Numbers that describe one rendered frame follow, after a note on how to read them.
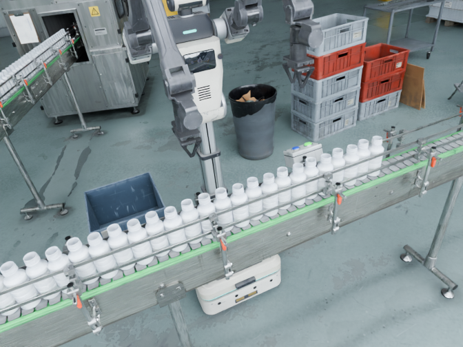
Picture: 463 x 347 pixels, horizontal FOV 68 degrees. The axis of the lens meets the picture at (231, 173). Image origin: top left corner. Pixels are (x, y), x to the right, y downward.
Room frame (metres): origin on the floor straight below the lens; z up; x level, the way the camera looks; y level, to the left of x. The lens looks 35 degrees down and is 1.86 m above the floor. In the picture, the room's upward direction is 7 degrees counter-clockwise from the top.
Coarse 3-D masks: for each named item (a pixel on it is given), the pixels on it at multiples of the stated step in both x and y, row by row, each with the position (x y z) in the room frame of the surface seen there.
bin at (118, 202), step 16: (144, 176) 1.40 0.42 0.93; (96, 192) 1.33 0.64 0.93; (112, 192) 1.35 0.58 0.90; (128, 192) 1.37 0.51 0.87; (144, 192) 1.40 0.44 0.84; (96, 208) 1.32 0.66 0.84; (112, 208) 1.34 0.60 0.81; (128, 208) 1.36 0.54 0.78; (144, 208) 1.39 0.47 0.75; (160, 208) 1.33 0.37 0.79; (96, 224) 1.24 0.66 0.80
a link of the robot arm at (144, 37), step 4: (136, 32) 1.35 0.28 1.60; (140, 32) 1.35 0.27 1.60; (144, 32) 1.35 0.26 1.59; (148, 32) 1.36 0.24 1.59; (136, 36) 1.35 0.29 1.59; (140, 36) 1.35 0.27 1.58; (144, 36) 1.35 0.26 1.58; (148, 36) 1.36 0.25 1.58; (140, 40) 1.35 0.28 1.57; (144, 40) 1.35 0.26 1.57; (148, 40) 1.36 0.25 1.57; (140, 44) 1.35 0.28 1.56; (144, 44) 1.36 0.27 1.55; (148, 44) 1.37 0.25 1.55; (140, 48) 1.37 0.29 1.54
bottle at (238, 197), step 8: (240, 184) 0.94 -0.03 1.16; (232, 192) 0.92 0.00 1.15; (240, 192) 0.91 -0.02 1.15; (232, 200) 0.91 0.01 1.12; (240, 200) 0.90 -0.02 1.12; (240, 208) 0.90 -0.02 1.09; (248, 208) 0.92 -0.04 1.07; (240, 216) 0.90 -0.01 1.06; (248, 216) 0.91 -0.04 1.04; (240, 224) 0.90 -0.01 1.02
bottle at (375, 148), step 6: (372, 138) 1.13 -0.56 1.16; (378, 138) 1.14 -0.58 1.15; (372, 144) 1.12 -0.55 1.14; (378, 144) 1.11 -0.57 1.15; (372, 150) 1.11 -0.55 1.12; (378, 150) 1.10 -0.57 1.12; (372, 162) 1.10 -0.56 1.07; (378, 162) 1.10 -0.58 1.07; (372, 168) 1.10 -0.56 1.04; (372, 174) 1.10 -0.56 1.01; (378, 174) 1.11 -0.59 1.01
